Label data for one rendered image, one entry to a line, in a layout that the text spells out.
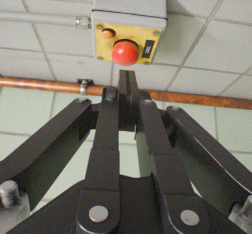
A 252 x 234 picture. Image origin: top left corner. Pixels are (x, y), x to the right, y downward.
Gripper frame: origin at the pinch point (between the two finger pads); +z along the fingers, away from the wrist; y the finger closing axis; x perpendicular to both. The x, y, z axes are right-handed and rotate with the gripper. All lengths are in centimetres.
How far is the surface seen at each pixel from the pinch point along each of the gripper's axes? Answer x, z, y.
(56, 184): -33.2, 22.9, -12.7
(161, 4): 8.2, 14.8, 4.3
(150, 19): 6.2, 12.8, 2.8
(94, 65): -6.1, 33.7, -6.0
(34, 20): 4.2, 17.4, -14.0
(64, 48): -2.0, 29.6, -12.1
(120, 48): 1.9, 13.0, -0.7
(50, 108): -19.7, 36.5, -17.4
